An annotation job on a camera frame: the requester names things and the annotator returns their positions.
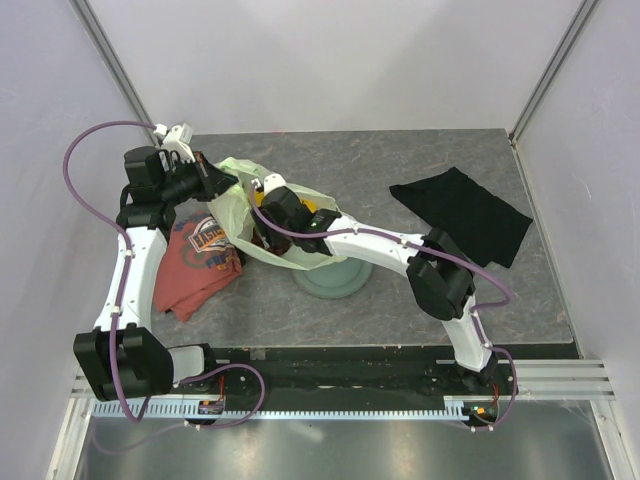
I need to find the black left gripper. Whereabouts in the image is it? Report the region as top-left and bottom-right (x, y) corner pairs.
(159, 150), (238, 206)

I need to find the red grape bunch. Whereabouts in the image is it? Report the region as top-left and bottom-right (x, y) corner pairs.
(251, 229), (271, 251)

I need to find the light green plastic bag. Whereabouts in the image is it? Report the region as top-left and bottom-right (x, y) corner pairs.
(208, 157), (346, 271)

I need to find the yellow pear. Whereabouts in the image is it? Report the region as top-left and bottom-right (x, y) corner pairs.
(301, 199), (318, 213)

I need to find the yellow lemon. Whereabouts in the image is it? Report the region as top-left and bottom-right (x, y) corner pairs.
(254, 191), (264, 207)

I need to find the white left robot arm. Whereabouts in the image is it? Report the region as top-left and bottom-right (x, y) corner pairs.
(73, 146), (238, 402)

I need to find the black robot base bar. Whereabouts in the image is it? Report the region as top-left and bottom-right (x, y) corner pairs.
(149, 342), (516, 401)

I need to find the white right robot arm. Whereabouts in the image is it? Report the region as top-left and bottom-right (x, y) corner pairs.
(250, 175), (496, 394)

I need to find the grey green plate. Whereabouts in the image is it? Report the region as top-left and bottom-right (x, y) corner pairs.
(291, 258), (373, 299)

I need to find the red printed t-shirt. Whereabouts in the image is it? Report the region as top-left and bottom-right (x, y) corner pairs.
(153, 211), (243, 322)

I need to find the black folded cloth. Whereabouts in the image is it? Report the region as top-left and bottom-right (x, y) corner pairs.
(389, 167), (532, 268)

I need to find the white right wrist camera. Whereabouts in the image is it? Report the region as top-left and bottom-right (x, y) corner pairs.
(251, 173), (287, 196)

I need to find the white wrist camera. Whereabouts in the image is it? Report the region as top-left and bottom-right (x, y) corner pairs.
(153, 123), (196, 163)
(251, 173), (287, 196)

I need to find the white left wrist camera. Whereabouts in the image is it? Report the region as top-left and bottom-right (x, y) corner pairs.
(153, 123), (196, 163)

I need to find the left aluminium frame post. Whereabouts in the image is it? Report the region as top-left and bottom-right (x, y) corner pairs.
(68, 0), (152, 124)

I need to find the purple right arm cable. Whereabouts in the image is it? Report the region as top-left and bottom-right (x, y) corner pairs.
(249, 179), (521, 434)

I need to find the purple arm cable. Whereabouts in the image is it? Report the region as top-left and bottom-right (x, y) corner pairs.
(62, 119), (271, 456)
(249, 179), (521, 434)

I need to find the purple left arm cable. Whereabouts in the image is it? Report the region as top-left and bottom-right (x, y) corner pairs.
(62, 119), (271, 456)

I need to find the grey slotted cable duct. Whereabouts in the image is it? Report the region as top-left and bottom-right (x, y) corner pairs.
(94, 394), (501, 421)

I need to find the aluminium corner frame rail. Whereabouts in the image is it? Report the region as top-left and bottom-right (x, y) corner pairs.
(508, 0), (601, 148)

